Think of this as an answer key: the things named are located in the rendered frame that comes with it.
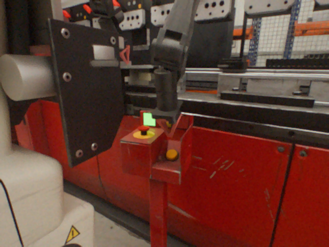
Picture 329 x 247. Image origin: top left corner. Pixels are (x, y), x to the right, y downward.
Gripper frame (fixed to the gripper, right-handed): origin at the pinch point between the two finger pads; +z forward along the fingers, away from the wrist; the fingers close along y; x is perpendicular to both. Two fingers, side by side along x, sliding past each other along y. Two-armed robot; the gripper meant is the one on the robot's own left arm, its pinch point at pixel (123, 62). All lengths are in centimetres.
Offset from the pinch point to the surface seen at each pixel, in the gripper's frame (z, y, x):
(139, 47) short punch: 0.5, 0.7, -15.6
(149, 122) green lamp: 10.7, -26.1, 24.0
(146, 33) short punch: -5.2, -4.4, -17.9
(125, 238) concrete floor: 84, -1, 57
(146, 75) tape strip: 10.9, -5.5, -5.8
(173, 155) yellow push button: 14, -40, 33
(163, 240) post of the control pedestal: 45, -38, 53
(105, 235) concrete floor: 82, 11, 62
